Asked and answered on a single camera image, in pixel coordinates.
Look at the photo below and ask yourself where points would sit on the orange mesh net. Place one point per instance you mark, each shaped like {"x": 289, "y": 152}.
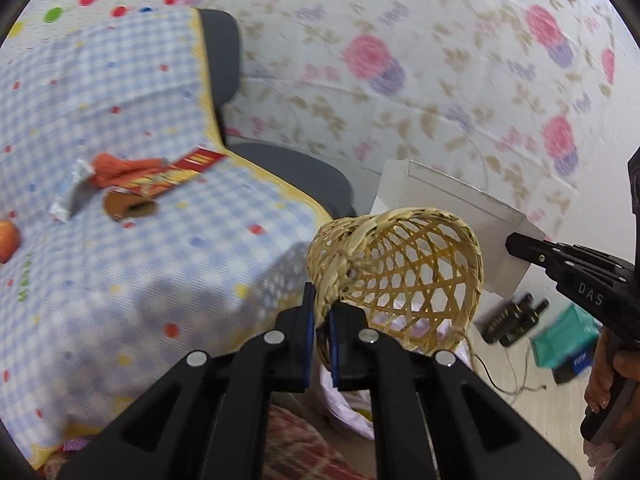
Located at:
{"x": 120, "y": 170}

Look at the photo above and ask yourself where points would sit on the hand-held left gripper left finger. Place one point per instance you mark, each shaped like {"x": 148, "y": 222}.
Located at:
{"x": 309, "y": 320}

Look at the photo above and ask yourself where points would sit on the white cardboard box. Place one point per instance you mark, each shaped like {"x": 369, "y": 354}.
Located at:
{"x": 450, "y": 195}

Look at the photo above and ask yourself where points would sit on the green packet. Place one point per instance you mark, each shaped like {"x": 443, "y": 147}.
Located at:
{"x": 562, "y": 335}

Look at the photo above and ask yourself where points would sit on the floral print sheet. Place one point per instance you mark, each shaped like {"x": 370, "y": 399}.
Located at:
{"x": 425, "y": 85}

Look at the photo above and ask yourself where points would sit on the purple wrapper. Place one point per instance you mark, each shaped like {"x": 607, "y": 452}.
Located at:
{"x": 76, "y": 444}

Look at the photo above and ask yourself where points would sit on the grey office chair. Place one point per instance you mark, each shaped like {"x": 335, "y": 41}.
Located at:
{"x": 300, "y": 170}

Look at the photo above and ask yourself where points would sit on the silver wrapper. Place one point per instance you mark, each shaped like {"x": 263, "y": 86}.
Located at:
{"x": 72, "y": 190}

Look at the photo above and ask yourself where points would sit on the dark blue small box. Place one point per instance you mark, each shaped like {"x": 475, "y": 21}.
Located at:
{"x": 572, "y": 367}

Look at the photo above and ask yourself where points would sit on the pale plastic bag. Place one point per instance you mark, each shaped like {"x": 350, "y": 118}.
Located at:
{"x": 345, "y": 410}

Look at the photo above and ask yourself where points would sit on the red plaid cloth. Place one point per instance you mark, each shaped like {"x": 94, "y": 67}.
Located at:
{"x": 300, "y": 450}

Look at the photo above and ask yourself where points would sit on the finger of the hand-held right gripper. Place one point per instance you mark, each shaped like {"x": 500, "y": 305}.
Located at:
{"x": 635, "y": 195}
{"x": 545, "y": 255}

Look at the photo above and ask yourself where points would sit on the woven bamboo basket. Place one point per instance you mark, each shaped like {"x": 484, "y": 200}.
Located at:
{"x": 425, "y": 240}

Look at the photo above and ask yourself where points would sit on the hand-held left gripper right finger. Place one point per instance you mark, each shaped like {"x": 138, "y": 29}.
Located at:
{"x": 334, "y": 355}

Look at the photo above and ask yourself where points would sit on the blue checkered blanket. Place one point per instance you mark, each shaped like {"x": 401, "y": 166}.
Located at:
{"x": 150, "y": 270}

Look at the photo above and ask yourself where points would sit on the person's right hand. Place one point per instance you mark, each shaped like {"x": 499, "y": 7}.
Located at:
{"x": 599, "y": 380}

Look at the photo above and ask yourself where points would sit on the red printed packet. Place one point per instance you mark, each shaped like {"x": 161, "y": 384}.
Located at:
{"x": 195, "y": 162}

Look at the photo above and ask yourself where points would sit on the red apple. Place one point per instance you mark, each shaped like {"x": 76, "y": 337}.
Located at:
{"x": 7, "y": 242}

